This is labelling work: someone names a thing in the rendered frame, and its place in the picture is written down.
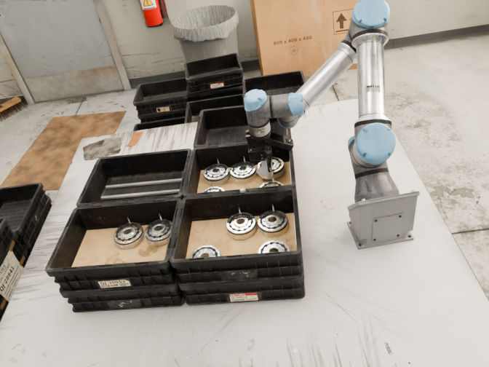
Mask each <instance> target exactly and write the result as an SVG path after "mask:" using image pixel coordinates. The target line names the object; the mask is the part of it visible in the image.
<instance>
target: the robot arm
mask: <svg viewBox="0 0 489 367"><path fill-rule="evenodd" d="M389 18H390V8H389V5H388V4H387V3H386V1H384V0H359V1H358V2H357V3H356V5H355V6H354V8H353V10H352V13H351V22H350V26H349V30H348V32H347V34H346V36H345V37H344V39H343V40H342V41H341V42H340V43H339V45H338V49H337V50H336V51H335V52H334V53H333V54H332V55H331V56H330V57H329V59H328V60H327V61H326V62H325V63H324V64H323V65H322V66H321V67H320V68H319V69H318V70H317V71H316V72H315V73H314V74H313V75H312V76H311V77H310V78H309V79H308V80H307V81H306V83H305V84H304V85H303V86H302V87H301V88H300V89H299V90H298V91H297V92H296V93H290V94H283V95H270V96H269V95H268V96H266V93H265V92H264V91H263V90H258V89H256V90H251V91H249V92H247V93H246V94H245V96H244V109H245V111H246V115H247V123H248V128H249V130H246V140H247V144H248V155H249V159H250V163H259V162H261V167H260V168H258V169H257V170H256V172H257V173H258V174H263V175H268V176H269V179H271V178H272V176H273V170H272V153H271V145H272V146H276V147H279V148H282V149H286V150H288V151H291V150H292V149H293V147H294V143H293V139H292V138H288V137H285V136H283V135H279V134H276V133H272V132H270V129H271V128H270V121H269V119H273V118H277V121H278V123H279V124H280V125H281V126H282V127H283V128H286V129H290V128H293V127H294V126H296V125H297V123H298V120H299V119H300V118H301V117H302V116H303V115H304V114H305V113H306V112H307V111H308V110H309V109H310V108H311V107H312V106H313V104H314V103H315V102H316V101H317V100H318V99H319V98H320V97H321V96H322V95H323V94H324V93H325V92H326V91H327V90H328V89H329V88H330V87H331V86H332V85H333V84H334V83H335V82H336V81H337V80H338V78H339V77H340V76H341V75H342V74H343V73H344V72H345V71H346V70H347V69H348V68H349V67H350V66H351V65H352V64H353V63H357V84H358V107H359V119H358V120H357V121H356V122H355V123H354V135H353V136H352V137H350V139H349V140H348V150H349V153H350V157H351V163H352V167H353V171H354V177H355V181H356V184H355V192H354V202H355V203H356V202H359V201H362V199H365V200H371V199H376V198H380V197H388V196H392V195H397V194H399V189H398V188H397V186H396V184H395V183H394V181H393V180H392V178H391V176H390V174H389V168H388V165H387V159H388V158H390V156H391V155H392V154H393V152H394V148H395V144H396V139H395V136H394V133H393V132H392V125H391V120H390V119H389V118H388V117H387V116H386V88H385V69H384V50H383V46H384V45H385V44H386V43H387V42H388V40H389V37H388V21H389ZM266 163H267V166H266Z"/></svg>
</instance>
